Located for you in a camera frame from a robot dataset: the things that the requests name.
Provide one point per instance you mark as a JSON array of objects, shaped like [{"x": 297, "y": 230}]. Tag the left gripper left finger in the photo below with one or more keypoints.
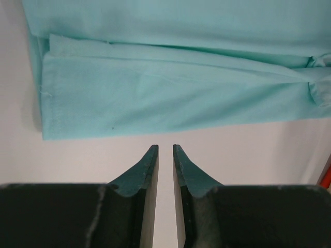
[{"x": 120, "y": 213}]

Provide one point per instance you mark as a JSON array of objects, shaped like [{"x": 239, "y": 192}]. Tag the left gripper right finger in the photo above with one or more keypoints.
[{"x": 210, "y": 214}]

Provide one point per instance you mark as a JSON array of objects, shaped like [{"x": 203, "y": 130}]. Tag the teal green t shirt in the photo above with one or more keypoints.
[{"x": 110, "y": 68}]

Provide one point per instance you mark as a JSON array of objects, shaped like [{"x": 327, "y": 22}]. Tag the folded orange t shirt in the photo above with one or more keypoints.
[{"x": 324, "y": 180}]

